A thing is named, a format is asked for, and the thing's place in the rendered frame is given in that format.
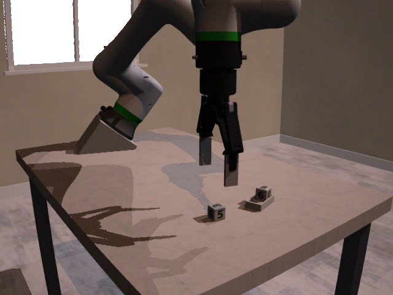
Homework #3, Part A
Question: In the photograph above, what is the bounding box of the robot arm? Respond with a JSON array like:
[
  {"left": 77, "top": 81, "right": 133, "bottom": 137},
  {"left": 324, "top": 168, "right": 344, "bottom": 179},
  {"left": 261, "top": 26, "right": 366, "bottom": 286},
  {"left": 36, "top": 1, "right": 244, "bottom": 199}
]
[{"left": 93, "top": 0, "right": 301, "bottom": 140}]

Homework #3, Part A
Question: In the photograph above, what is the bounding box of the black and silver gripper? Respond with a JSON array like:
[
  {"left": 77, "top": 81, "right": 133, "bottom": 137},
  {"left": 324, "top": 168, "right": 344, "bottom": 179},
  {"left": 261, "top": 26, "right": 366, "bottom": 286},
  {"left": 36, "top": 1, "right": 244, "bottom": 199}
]
[{"left": 196, "top": 69, "right": 244, "bottom": 187}]

